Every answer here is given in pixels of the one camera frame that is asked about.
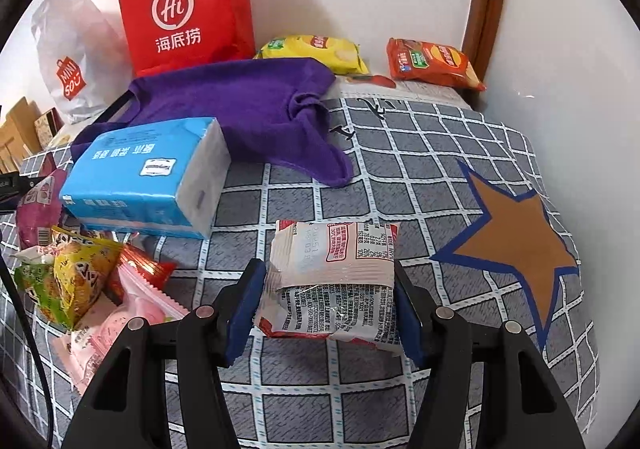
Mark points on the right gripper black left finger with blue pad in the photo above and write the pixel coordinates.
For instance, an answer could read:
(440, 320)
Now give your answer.
(125, 404)

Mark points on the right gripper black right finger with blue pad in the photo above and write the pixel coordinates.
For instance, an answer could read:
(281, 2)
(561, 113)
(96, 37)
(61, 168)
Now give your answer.
(465, 368)

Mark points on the magenta snack packet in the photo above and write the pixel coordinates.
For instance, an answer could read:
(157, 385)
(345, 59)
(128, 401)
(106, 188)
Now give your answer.
(40, 210)

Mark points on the green snack packet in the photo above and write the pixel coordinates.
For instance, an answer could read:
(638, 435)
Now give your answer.
(35, 276)

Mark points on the pink snack packet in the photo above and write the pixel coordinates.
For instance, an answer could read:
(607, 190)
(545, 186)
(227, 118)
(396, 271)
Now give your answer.
(84, 348)

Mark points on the yellow snack packet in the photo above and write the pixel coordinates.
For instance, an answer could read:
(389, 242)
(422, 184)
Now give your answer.
(81, 267)

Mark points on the white red snack packet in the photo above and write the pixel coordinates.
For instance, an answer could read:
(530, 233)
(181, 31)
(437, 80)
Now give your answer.
(331, 281)

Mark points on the wooden furniture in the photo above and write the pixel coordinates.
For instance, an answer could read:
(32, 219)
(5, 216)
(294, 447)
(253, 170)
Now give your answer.
(25, 132)

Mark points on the white plastic Miniso bag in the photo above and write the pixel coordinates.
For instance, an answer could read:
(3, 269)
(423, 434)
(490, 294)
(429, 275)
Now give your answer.
(83, 61)

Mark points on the blue tissue pack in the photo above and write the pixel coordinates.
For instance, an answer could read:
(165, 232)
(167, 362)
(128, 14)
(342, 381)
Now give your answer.
(163, 178)

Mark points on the grey checked bedsheet with stars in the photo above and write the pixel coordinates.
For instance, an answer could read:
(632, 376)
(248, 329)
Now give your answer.
(481, 245)

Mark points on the red paper shopping bag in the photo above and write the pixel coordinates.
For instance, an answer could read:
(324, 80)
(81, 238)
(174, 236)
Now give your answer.
(166, 35)

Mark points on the purple cloth storage bin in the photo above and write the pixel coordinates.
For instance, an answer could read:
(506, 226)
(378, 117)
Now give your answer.
(269, 110)

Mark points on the orange chips bag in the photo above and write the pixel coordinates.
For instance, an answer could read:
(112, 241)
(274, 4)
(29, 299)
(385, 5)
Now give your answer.
(431, 63)

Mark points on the yellow chips bag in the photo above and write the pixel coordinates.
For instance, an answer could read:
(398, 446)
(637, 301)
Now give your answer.
(341, 56)

